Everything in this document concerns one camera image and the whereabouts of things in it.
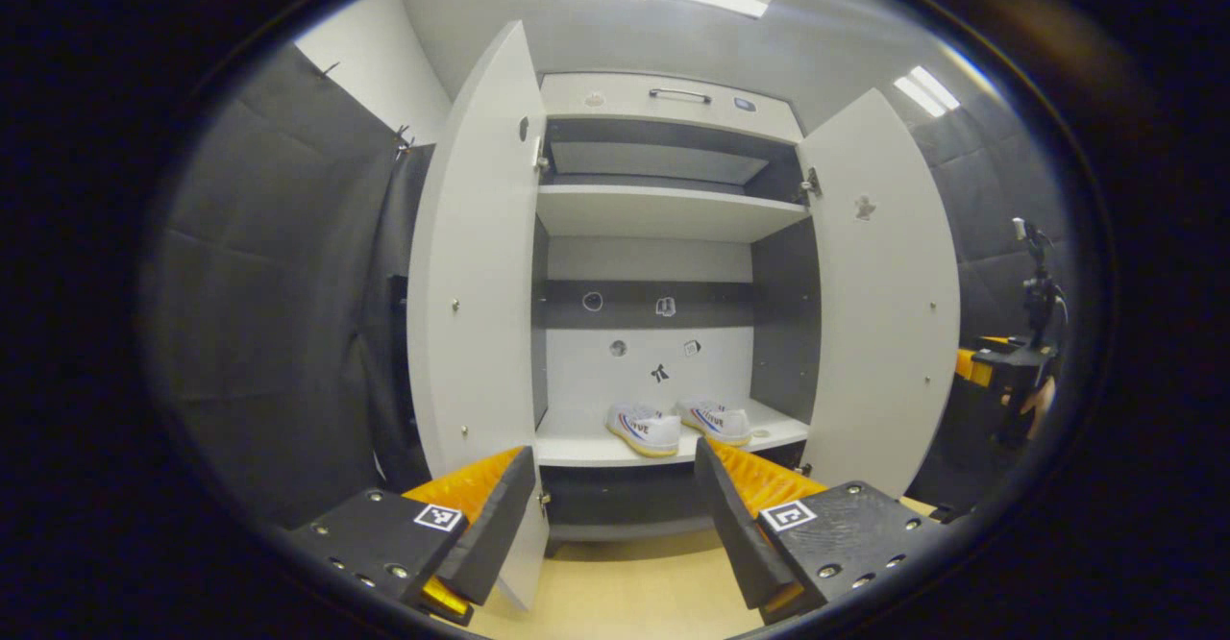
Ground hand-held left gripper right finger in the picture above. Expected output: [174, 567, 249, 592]
[692, 436, 950, 626]

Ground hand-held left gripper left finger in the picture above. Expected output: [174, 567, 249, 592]
[286, 444, 537, 628]

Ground white striped shoe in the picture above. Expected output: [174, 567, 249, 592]
[605, 403, 681, 456]
[677, 400, 752, 447]

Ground grey shoe cabinet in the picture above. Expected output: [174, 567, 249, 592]
[531, 71, 823, 540]

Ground small ceiling light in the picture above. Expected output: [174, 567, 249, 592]
[894, 65, 960, 117]

